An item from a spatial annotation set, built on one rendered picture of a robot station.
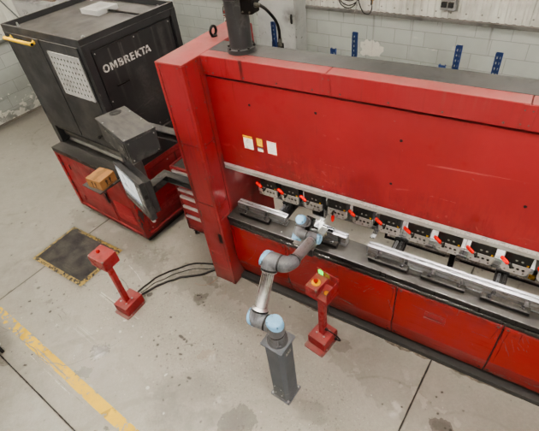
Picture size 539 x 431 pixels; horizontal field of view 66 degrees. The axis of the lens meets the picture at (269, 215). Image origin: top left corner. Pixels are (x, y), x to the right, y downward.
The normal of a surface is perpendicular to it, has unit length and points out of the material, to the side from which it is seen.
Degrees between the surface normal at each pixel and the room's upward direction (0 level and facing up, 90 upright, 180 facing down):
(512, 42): 90
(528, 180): 90
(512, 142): 90
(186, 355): 0
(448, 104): 90
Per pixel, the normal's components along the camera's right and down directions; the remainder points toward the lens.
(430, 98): -0.52, 0.61
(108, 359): -0.10, -0.74
